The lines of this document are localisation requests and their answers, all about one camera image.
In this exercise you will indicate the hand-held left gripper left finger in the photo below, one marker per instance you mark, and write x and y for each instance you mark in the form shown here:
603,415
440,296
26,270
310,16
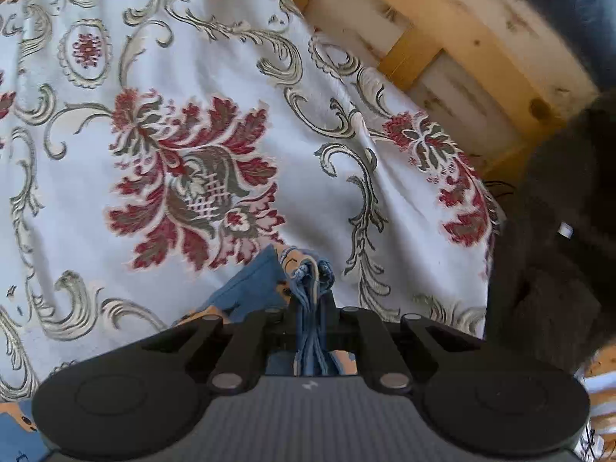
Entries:
250,341

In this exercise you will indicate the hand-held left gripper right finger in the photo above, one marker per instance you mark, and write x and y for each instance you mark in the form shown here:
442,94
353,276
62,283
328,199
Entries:
370,346

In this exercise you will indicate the blue pants with orange print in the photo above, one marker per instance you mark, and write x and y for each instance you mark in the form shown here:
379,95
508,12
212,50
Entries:
255,284

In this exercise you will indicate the dark fuzzy cloth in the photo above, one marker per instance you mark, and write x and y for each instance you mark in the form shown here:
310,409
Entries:
553,298

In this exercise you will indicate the white striped object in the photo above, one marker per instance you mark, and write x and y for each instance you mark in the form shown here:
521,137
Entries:
601,394

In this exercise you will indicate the floral white and red blanket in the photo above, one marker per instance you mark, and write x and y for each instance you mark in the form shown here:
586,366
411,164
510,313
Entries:
192,33

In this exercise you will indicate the wooden bed frame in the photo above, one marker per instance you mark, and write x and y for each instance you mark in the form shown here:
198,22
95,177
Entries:
409,53

